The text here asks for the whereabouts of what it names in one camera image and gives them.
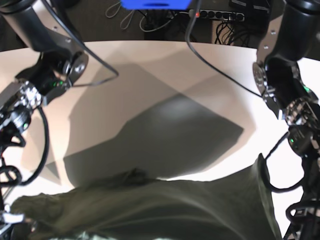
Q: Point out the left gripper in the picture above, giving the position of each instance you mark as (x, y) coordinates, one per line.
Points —
(304, 218)

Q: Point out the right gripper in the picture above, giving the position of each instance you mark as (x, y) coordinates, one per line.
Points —
(12, 222)

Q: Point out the green t-shirt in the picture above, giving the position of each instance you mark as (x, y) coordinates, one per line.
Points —
(133, 206)

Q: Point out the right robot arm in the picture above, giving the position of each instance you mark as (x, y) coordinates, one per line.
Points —
(44, 27)

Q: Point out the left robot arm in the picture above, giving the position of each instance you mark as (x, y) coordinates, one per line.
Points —
(277, 76)

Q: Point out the black power strip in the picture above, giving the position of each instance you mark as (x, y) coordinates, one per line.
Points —
(220, 15)

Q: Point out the blue box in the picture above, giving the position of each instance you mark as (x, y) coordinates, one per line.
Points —
(155, 4)

